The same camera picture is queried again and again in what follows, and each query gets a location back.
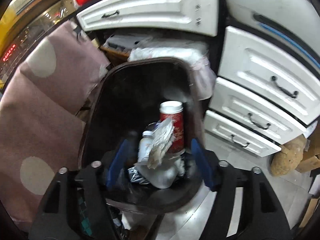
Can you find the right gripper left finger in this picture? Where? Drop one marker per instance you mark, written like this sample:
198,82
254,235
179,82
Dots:
58,215

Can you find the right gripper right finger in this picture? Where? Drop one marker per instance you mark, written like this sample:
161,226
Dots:
261,215

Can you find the white red paper wrapper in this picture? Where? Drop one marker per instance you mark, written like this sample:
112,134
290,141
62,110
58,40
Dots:
163,137

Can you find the dark brown trash bin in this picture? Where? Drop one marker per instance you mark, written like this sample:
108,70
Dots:
127,102

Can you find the green argyle cloth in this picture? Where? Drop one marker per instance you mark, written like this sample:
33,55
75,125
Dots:
85,224

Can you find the brown burlap sack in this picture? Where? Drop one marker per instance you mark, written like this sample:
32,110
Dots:
289,157

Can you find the pink polka dot tablecloth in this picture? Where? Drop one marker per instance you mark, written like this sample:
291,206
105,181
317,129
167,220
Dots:
40,130

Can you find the black and white carton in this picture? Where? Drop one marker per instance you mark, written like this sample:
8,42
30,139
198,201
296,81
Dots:
136,177

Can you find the white bottom drawer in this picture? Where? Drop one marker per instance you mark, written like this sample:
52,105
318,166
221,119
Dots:
239,136

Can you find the white middle drawer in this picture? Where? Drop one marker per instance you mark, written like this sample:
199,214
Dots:
254,112

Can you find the small white drink bottle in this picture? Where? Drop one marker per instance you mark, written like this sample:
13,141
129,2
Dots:
145,145

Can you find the red can white lid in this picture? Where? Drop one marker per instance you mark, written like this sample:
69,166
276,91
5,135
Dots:
174,110

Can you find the white top right drawer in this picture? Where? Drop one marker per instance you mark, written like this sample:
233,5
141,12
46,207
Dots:
269,71

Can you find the white plastic bag roll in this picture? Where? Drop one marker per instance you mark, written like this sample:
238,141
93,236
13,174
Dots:
194,53

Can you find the white long drawer front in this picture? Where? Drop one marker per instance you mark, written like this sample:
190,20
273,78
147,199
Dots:
196,16

